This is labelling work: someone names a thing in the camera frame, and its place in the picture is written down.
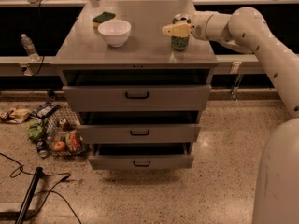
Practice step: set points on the wire mesh basket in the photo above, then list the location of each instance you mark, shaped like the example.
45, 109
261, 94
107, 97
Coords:
55, 133

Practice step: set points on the blue soda can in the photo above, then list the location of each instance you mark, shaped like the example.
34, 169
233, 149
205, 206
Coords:
42, 149

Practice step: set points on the bottom grey drawer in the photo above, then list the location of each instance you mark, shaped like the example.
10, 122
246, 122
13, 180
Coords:
141, 156

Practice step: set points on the green chip bag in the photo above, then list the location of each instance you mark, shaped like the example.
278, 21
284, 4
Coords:
36, 129

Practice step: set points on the grey drawer cabinet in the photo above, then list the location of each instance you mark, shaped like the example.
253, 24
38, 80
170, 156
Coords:
145, 59

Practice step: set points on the blue snack packet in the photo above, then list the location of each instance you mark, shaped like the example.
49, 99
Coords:
43, 111

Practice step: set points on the white bowl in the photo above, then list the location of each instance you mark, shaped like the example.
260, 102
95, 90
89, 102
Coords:
115, 32

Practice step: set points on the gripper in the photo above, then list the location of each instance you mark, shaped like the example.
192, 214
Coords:
198, 26

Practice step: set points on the green soda can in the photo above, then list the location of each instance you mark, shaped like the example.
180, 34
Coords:
180, 43

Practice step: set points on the yellow brown snack bag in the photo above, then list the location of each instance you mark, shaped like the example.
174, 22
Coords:
14, 115

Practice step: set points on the black metal bar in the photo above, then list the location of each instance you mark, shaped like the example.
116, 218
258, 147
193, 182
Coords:
29, 196

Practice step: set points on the grey drawer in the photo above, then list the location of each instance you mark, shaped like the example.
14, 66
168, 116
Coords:
141, 156
137, 98
120, 134

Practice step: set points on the orange snack bag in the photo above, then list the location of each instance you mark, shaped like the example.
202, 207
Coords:
73, 141

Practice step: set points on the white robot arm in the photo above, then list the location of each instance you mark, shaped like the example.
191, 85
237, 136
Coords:
276, 198

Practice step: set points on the top grey drawer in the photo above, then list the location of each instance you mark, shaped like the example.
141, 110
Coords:
137, 98

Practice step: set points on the clear plastic water bottle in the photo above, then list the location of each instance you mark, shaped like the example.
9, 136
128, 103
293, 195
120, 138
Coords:
30, 48

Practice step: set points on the green yellow sponge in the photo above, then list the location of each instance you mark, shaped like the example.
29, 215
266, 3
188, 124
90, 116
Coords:
103, 17

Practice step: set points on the middle grey drawer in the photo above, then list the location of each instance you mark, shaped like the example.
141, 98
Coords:
120, 134

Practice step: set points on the small red can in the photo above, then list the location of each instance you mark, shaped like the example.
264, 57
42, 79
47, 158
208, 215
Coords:
63, 123

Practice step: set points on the red apple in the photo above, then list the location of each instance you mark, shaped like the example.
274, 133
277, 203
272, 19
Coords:
59, 146

